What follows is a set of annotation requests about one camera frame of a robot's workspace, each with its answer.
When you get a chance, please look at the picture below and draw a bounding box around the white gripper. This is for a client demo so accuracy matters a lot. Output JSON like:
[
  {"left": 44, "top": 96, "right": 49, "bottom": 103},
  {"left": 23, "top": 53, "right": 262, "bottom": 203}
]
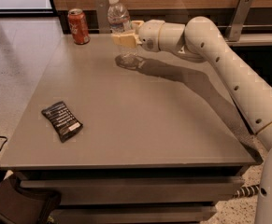
[{"left": 111, "top": 20, "right": 185, "bottom": 52}]

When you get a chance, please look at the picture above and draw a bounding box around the clear plastic water bottle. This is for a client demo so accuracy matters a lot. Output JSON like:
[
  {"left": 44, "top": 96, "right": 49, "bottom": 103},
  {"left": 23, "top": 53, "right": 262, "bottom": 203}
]
[{"left": 107, "top": 0, "right": 139, "bottom": 69}]

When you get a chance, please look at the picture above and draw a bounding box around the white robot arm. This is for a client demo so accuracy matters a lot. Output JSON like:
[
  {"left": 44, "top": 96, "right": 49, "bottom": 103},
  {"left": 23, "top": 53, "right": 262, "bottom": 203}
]
[{"left": 111, "top": 17, "right": 272, "bottom": 224}]

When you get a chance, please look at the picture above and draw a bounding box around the red soda can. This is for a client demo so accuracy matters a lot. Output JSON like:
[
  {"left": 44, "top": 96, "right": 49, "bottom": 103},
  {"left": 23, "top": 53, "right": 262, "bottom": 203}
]
[{"left": 68, "top": 8, "right": 90, "bottom": 45}]

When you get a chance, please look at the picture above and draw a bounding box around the black snack packet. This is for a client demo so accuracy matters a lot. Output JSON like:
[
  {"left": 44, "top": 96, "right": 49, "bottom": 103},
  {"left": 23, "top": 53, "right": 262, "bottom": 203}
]
[{"left": 41, "top": 101, "right": 83, "bottom": 143}]

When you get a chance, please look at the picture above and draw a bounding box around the upper grey drawer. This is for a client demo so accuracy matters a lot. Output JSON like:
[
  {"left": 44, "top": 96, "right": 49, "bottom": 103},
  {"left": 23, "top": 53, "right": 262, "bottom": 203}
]
[{"left": 21, "top": 176, "right": 244, "bottom": 205}]

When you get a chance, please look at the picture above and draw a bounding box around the grey drawer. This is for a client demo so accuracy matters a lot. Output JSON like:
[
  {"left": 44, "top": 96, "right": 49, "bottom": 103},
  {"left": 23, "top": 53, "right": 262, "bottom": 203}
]
[
  {"left": 50, "top": 206, "right": 216, "bottom": 224},
  {"left": 21, "top": 176, "right": 244, "bottom": 205}
]

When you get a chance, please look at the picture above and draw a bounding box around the lower grey drawer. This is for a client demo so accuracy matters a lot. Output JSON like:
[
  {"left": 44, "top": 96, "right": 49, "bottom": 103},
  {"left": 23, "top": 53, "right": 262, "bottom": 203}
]
[{"left": 50, "top": 206, "right": 216, "bottom": 224}]

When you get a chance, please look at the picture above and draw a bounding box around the dark chair seat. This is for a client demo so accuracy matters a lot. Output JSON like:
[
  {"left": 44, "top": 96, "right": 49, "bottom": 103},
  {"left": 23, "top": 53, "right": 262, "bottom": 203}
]
[{"left": 0, "top": 175, "right": 61, "bottom": 224}]

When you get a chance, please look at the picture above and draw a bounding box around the left metal wall bracket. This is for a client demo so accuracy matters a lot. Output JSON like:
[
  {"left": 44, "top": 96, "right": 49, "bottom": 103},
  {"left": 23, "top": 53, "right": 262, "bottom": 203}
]
[{"left": 94, "top": 0, "right": 110, "bottom": 34}]

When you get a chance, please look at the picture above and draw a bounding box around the metal wall bracket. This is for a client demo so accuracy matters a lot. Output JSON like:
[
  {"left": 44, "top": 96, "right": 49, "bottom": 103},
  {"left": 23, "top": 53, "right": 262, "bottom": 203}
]
[
  {"left": 94, "top": 0, "right": 110, "bottom": 34},
  {"left": 225, "top": 0, "right": 253, "bottom": 42}
]

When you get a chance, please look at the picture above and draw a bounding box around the right metal wall bracket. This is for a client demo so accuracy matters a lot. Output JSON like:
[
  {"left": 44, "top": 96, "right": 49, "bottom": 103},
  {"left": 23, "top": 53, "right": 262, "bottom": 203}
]
[{"left": 225, "top": 0, "right": 253, "bottom": 42}]

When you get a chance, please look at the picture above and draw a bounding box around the striped cylindrical handle on floor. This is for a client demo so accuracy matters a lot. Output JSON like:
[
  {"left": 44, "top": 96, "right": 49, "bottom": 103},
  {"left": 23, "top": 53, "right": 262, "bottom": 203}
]
[{"left": 233, "top": 185, "right": 260, "bottom": 199}]

